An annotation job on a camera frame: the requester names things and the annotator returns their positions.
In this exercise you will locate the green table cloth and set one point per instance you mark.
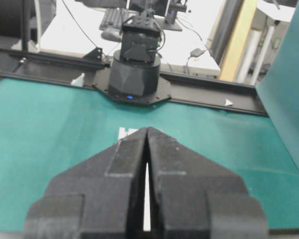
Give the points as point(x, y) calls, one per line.
point(45, 129)

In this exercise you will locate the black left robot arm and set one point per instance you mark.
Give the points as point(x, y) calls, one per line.
point(134, 73)

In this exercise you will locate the white desk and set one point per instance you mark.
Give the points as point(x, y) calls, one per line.
point(75, 31)

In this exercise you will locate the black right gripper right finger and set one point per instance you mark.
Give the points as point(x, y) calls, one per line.
point(198, 198)

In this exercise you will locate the black keyboard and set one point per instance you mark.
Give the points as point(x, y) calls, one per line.
point(114, 17)

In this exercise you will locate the black frame rail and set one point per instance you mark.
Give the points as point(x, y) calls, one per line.
point(61, 70)

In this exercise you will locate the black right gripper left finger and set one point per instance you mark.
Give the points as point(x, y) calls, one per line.
point(96, 199)

